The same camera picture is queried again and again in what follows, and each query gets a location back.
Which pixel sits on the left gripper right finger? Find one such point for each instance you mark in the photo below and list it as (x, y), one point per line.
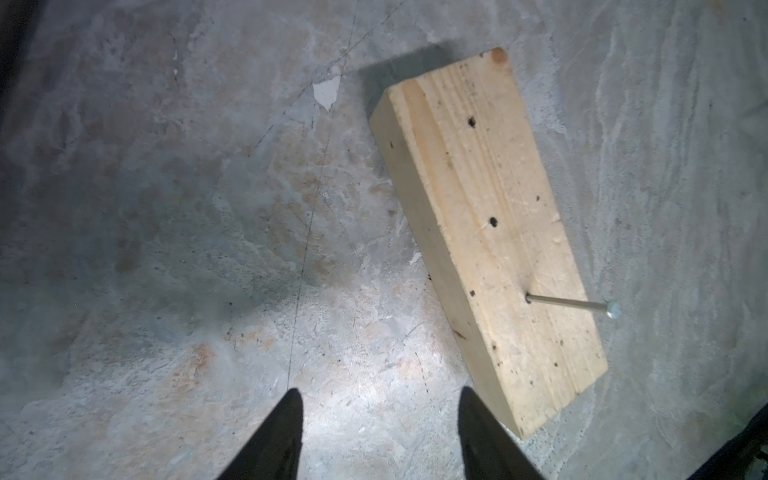
(488, 452)

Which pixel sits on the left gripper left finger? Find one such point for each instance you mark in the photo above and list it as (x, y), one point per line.
(274, 449)

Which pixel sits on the nail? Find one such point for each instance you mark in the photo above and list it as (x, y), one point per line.
(611, 309)

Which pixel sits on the wooden block with nails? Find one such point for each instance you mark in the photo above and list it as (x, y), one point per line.
(464, 163)

